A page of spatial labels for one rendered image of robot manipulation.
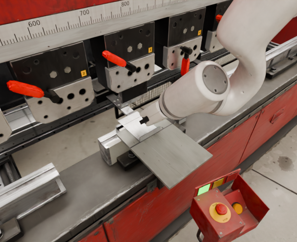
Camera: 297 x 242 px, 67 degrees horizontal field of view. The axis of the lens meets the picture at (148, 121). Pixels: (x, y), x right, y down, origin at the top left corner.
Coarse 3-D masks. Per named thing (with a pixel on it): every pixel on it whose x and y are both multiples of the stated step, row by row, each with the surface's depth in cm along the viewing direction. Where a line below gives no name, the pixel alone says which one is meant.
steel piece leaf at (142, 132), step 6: (138, 120) 80; (126, 126) 78; (132, 126) 78; (138, 126) 78; (144, 126) 78; (150, 126) 78; (132, 132) 76; (138, 132) 76; (144, 132) 76; (150, 132) 73; (156, 132) 76; (138, 138) 74; (144, 138) 73
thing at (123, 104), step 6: (138, 84) 71; (144, 84) 73; (126, 90) 69; (132, 90) 71; (138, 90) 72; (144, 90) 74; (120, 96) 70; (126, 96) 70; (132, 96) 72; (138, 96) 74; (144, 96) 77; (126, 102) 73; (132, 102) 75
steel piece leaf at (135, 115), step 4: (136, 112) 83; (128, 116) 82; (132, 116) 82; (136, 116) 82; (140, 116) 82; (120, 120) 80; (124, 120) 80; (128, 120) 80; (132, 120) 80; (124, 124) 79
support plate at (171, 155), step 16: (160, 128) 77; (176, 128) 77; (128, 144) 72; (144, 144) 72; (160, 144) 72; (176, 144) 72; (192, 144) 72; (144, 160) 67; (160, 160) 67; (176, 160) 67; (192, 160) 67; (160, 176) 63; (176, 176) 63
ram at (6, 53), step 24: (0, 0) 36; (24, 0) 38; (48, 0) 41; (72, 0) 43; (96, 0) 46; (120, 0) 49; (192, 0) 63; (216, 0) 69; (0, 24) 38; (96, 24) 49; (120, 24) 52; (0, 48) 40; (24, 48) 42; (48, 48) 45
